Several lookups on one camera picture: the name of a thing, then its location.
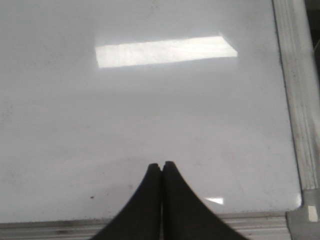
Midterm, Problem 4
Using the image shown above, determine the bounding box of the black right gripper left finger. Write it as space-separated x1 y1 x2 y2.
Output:
93 163 162 240

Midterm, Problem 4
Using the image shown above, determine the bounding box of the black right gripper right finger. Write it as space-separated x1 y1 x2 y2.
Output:
162 161 245 240

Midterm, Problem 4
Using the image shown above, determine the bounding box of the whiteboard with aluminium frame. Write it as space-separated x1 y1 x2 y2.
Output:
0 0 320 240

